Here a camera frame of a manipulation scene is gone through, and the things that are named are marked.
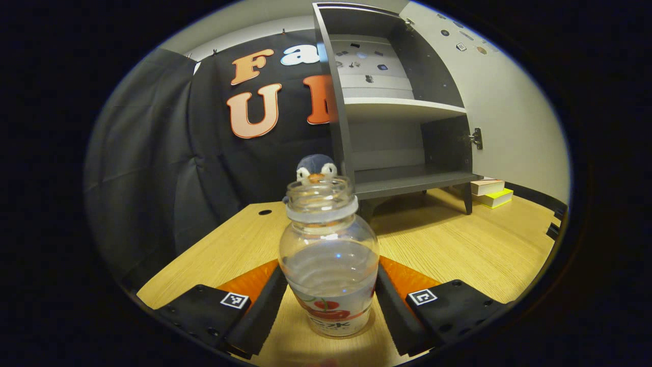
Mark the dark grey cabinet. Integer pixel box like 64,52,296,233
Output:
312,3,483,221

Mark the clear plastic bottle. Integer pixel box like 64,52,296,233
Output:
279,176,381,338

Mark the black backdrop cloth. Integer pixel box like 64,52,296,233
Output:
84,28,568,294

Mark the yellow book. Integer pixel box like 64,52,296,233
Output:
473,188,514,209

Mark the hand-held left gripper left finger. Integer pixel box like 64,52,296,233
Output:
153,260,289,357

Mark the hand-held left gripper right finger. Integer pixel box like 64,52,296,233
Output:
374,255,510,357

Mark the brown cover book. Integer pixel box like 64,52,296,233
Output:
470,177,506,196

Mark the penguin plush toy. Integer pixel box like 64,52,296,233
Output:
296,154,338,185

